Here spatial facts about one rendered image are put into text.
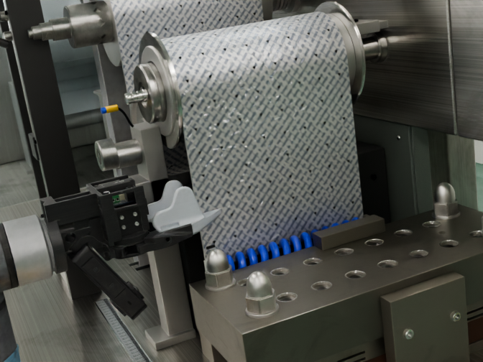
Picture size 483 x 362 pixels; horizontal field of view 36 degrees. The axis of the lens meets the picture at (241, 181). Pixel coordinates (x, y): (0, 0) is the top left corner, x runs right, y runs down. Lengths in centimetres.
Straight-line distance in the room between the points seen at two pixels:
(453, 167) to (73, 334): 67
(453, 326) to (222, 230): 30
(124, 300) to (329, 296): 25
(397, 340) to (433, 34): 39
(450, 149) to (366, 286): 49
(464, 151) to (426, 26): 36
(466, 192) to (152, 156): 58
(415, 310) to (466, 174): 51
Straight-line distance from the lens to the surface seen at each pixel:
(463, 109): 96
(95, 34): 115
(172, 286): 103
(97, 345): 110
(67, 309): 124
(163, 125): 95
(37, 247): 85
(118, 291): 90
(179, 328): 106
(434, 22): 98
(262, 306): 79
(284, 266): 91
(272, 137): 94
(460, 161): 130
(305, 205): 99
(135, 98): 91
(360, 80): 100
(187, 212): 90
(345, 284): 85
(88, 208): 87
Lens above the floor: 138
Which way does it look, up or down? 16 degrees down
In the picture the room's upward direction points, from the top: 8 degrees counter-clockwise
